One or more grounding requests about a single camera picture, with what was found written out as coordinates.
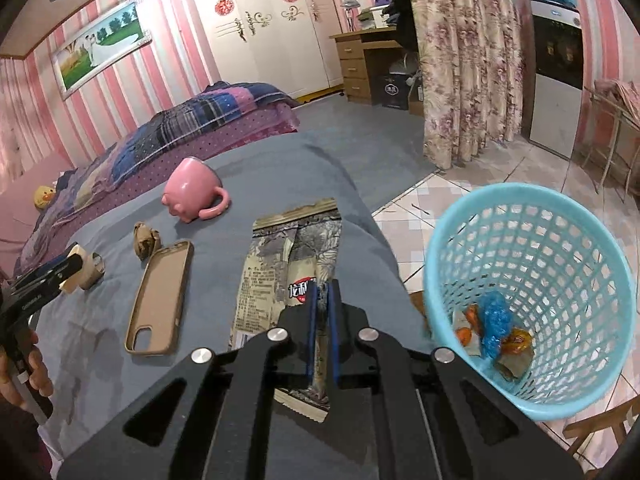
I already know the orange snack wrapper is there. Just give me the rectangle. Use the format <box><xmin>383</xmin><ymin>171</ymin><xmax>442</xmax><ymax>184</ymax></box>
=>
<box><xmin>455</xmin><ymin>305</ymin><xmax>477</xmax><ymax>347</ymax></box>
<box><xmin>500</xmin><ymin>327</ymin><xmax>534</xmax><ymax>356</ymax></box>

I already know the white wardrobe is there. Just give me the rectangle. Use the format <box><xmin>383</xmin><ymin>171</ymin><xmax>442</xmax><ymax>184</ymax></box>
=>
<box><xmin>184</xmin><ymin>0</ymin><xmax>346</xmax><ymax>96</ymax></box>

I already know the brown paper scrap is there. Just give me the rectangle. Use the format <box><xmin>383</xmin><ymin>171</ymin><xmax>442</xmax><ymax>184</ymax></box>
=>
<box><xmin>495</xmin><ymin>352</ymin><xmax>534</xmax><ymax>384</ymax></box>

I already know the pink ceramic mug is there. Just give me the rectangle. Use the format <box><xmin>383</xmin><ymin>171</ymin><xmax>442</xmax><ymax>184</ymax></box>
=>
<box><xmin>162</xmin><ymin>157</ymin><xmax>232</xmax><ymax>223</ymax></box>

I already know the water dispenser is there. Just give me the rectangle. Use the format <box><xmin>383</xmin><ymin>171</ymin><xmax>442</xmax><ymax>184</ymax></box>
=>
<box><xmin>520</xmin><ymin>0</ymin><xmax>586</xmax><ymax>161</ymax></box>

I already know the black hanging garment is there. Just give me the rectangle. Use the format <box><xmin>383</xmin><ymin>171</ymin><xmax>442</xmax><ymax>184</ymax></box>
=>
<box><xmin>387</xmin><ymin>0</ymin><xmax>418</xmax><ymax>53</ymax></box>

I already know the blue plastic wrapper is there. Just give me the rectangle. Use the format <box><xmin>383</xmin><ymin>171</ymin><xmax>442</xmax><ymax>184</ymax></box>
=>
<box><xmin>479</xmin><ymin>290</ymin><xmax>513</xmax><ymax>361</ymax></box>

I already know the tan phone case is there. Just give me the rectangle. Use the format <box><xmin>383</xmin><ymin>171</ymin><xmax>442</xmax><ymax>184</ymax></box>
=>
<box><xmin>124</xmin><ymin>240</ymin><xmax>195</xmax><ymax>357</ymax></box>

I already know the blue floral curtain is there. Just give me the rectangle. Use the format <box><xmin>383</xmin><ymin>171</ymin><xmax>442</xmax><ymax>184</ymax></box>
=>
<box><xmin>404</xmin><ymin>0</ymin><xmax>531</xmax><ymax>171</ymax></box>

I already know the person's left forearm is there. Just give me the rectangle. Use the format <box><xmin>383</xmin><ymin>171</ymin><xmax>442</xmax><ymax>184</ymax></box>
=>
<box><xmin>0</xmin><ymin>400</ymin><xmax>58</xmax><ymax>480</ymax></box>

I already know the grey carpet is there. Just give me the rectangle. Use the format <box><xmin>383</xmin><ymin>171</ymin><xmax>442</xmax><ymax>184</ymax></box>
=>
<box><xmin>295</xmin><ymin>92</ymin><xmax>441</xmax><ymax>211</ymax></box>

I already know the purple covered bed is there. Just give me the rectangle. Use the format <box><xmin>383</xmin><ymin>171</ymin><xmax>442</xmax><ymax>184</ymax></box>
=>
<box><xmin>0</xmin><ymin>81</ymin><xmax>301</xmax><ymax>281</ymax></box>

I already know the desk lamp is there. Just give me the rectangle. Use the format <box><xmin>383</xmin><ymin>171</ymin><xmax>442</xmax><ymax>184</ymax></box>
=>
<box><xmin>340</xmin><ymin>0</ymin><xmax>362</xmax><ymax>33</ymax></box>

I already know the crumpled brown paper ball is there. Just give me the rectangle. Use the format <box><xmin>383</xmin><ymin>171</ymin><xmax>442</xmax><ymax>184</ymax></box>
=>
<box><xmin>132</xmin><ymin>222</ymin><xmax>163</xmax><ymax>261</ymax></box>

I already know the pile of desk clutter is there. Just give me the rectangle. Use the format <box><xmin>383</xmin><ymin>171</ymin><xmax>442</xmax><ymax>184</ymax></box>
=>
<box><xmin>356</xmin><ymin>0</ymin><xmax>398</xmax><ymax>31</ymax></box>

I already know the glass side table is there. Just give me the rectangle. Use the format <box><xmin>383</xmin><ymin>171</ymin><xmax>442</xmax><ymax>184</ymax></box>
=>
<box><xmin>582</xmin><ymin>85</ymin><xmax>640</xmax><ymax>206</ymax></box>

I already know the blue plastic mesh wastebasket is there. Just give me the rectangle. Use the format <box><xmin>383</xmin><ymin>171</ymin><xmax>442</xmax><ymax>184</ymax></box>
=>
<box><xmin>424</xmin><ymin>183</ymin><xmax>637</xmax><ymax>422</ymax></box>

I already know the wooden desk with drawers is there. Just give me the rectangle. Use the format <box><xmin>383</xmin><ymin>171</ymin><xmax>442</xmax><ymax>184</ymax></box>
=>
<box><xmin>329</xmin><ymin>27</ymin><xmax>416</xmax><ymax>106</ymax></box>

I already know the wooden stool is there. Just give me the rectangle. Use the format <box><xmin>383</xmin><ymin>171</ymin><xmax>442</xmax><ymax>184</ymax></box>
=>
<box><xmin>562</xmin><ymin>395</ymin><xmax>640</xmax><ymax>456</ymax></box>

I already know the person's left hand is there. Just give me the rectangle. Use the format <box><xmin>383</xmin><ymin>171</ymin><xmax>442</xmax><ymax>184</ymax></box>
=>
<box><xmin>0</xmin><ymin>332</ymin><xmax>53</xmax><ymax>411</ymax></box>

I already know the white electric fan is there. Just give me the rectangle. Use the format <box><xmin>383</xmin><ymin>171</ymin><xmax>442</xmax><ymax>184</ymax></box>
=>
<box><xmin>390</xmin><ymin>52</ymin><xmax>421</xmax><ymax>78</ymax></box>

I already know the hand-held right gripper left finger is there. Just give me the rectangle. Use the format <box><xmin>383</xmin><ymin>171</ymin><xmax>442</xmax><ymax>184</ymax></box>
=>
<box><xmin>57</xmin><ymin>287</ymin><xmax>322</xmax><ymax>480</ymax></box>

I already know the plaid patchwork quilt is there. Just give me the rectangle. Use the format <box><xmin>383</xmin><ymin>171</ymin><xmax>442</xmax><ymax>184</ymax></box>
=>
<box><xmin>55</xmin><ymin>81</ymin><xmax>301</xmax><ymax>196</ymax></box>

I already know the pink cloth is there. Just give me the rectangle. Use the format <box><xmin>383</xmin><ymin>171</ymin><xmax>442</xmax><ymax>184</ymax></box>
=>
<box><xmin>595</xmin><ymin>79</ymin><xmax>640</xmax><ymax>126</ymax></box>

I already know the beige tape roll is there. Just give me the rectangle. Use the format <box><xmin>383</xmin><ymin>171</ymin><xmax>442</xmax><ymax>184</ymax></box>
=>
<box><xmin>59</xmin><ymin>242</ymin><xmax>106</xmax><ymax>292</ymax></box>

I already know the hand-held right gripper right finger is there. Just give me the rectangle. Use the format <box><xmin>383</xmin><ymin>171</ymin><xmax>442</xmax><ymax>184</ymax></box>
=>
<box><xmin>327</xmin><ymin>280</ymin><xmax>583</xmax><ymax>480</ymax></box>

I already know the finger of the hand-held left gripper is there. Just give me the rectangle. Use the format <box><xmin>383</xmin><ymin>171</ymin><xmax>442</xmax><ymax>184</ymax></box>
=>
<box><xmin>14</xmin><ymin>254</ymin><xmax>86</xmax><ymax>295</ymax></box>

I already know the black box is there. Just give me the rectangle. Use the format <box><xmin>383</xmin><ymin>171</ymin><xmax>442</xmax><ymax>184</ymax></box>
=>
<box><xmin>382</xmin><ymin>74</ymin><xmax>411</xmax><ymax>111</ymax></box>

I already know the framed wall picture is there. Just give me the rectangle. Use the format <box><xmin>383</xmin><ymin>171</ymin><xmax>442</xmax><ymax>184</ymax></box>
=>
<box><xmin>51</xmin><ymin>0</ymin><xmax>152</xmax><ymax>100</ymax></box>

